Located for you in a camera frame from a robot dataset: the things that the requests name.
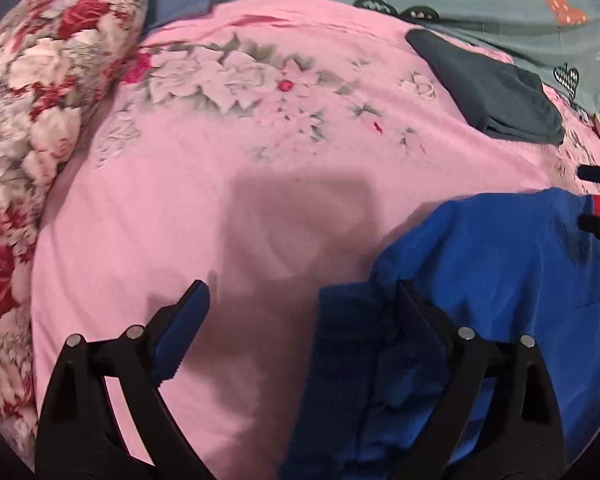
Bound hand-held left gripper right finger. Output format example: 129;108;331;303
397;280;567;480

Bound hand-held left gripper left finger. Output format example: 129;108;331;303
35;280;216;480

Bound blue pants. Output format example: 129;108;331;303
277;187;600;480

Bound folded dark grey garment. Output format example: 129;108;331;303
405;28;566;146

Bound pink floral bed sheet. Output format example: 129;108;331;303
30;0;600;480

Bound red floral pillow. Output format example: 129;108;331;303
0;0;148;471

